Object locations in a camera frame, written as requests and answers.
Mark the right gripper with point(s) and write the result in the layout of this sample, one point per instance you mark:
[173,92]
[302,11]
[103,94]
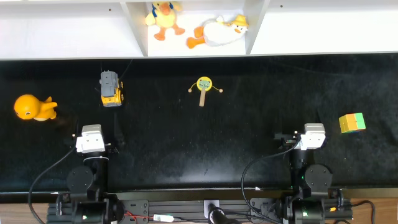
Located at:
[286,138]

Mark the yellow rattle drum toy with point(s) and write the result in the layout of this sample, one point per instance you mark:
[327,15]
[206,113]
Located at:
[204,84]

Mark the many-coloured puzzle cube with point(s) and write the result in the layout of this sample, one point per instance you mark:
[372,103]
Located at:
[352,122]

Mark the grey and yellow toy truck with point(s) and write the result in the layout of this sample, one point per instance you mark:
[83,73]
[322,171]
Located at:
[110,88]

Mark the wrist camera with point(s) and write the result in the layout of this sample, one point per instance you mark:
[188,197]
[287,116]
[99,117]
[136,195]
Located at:
[90,140]
[313,137]

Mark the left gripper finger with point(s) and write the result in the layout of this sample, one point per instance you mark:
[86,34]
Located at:
[118,130]

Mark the white plush duck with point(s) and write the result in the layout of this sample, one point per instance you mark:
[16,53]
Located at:
[220,32]

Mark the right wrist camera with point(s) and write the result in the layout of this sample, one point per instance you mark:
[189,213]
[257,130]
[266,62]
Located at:
[313,137]

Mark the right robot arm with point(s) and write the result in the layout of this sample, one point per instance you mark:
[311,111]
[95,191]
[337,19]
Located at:
[317,179]

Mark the orange rubber dinosaur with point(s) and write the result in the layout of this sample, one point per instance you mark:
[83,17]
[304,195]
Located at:
[29,107]

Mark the yellow plush duck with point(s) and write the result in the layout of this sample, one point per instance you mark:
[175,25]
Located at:
[166,20]

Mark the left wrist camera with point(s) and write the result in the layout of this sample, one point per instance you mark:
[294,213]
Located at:
[90,140]

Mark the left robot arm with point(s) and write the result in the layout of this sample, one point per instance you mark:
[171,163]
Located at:
[81,182]

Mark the mounting rail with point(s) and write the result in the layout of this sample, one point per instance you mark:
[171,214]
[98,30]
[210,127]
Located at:
[186,210]

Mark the white shelf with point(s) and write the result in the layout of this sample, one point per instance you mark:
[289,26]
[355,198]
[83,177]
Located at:
[62,37]

